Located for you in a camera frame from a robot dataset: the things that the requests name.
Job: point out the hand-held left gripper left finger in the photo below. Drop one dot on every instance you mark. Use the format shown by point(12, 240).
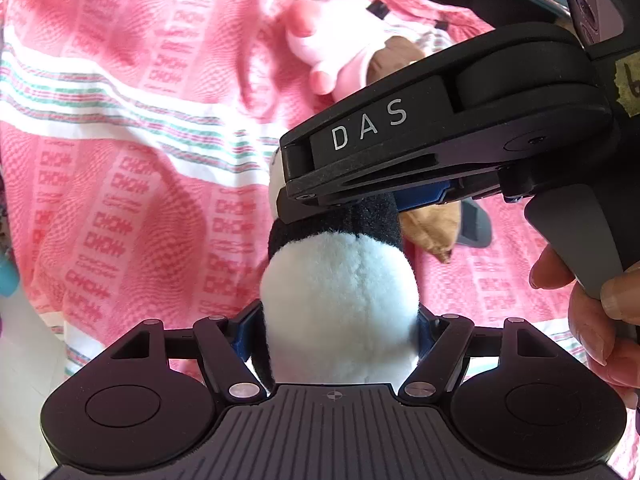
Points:
point(245, 332)

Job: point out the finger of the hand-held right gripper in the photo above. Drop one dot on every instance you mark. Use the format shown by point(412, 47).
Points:
point(425, 194)

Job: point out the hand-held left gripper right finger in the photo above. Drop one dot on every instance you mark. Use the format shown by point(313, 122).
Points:
point(425, 331)

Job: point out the black and white plush toy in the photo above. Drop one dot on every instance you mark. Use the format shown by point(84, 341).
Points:
point(340, 300)

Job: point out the pink bear plush toy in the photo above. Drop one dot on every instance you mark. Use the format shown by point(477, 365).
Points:
point(335, 35)

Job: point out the person's right hand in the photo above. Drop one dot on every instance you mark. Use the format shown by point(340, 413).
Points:
point(605, 340)

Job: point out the brown fabric piece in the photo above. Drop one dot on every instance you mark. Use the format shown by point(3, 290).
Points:
point(430, 230)

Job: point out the dark grey flat object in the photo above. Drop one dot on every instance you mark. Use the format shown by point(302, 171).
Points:
point(473, 222)

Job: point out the light blue object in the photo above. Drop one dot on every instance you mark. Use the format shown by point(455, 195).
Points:
point(7, 275)

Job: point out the pink patterned striped cloth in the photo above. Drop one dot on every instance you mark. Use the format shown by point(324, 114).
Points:
point(125, 110)

